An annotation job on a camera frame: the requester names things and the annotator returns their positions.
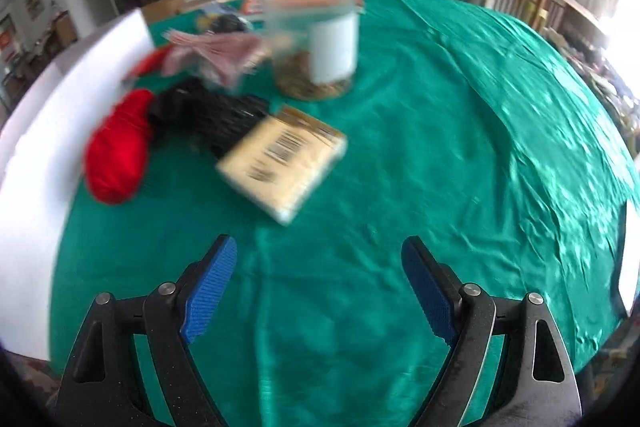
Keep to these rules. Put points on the clear jar black lid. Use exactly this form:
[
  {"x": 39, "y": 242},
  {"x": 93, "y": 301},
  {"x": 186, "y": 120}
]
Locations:
[{"x": 313, "y": 45}]

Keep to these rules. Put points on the white cardboard storage box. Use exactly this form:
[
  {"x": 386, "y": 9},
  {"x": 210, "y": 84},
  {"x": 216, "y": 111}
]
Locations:
[{"x": 42, "y": 146}]

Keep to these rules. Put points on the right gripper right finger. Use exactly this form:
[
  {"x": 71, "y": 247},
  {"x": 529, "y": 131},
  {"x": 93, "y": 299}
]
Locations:
[{"x": 535, "y": 384}]

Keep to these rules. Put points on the green satin tablecloth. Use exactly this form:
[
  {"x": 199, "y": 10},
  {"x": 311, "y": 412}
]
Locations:
[{"x": 464, "y": 128}]

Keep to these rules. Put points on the beige barcode packet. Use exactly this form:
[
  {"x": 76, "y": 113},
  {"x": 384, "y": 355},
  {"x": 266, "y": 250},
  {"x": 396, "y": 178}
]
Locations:
[{"x": 282, "y": 160}]

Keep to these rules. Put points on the wooden crib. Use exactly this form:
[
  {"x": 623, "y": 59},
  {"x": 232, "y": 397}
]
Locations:
[{"x": 560, "y": 15}]

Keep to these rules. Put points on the brown cardboard box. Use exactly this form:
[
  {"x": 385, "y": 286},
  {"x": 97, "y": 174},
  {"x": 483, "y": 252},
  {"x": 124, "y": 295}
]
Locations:
[{"x": 161, "y": 10}]

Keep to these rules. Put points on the orange book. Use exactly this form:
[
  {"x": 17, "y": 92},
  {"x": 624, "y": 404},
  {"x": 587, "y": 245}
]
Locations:
[{"x": 252, "y": 7}]

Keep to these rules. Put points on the blue yellow roll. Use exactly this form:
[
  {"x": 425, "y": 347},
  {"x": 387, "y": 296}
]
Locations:
[{"x": 219, "y": 18}]

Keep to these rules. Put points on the red knitted soft item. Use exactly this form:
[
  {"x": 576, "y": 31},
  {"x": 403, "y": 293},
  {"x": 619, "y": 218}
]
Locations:
[{"x": 118, "y": 151}]

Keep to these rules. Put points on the pink striped cloth packet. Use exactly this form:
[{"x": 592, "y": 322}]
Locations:
[{"x": 219, "y": 60}]

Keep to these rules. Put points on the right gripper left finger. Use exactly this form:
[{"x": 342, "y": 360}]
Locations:
[{"x": 102, "y": 383}]

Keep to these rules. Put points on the black knitted soft item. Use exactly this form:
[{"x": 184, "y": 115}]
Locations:
[{"x": 214, "y": 119}]

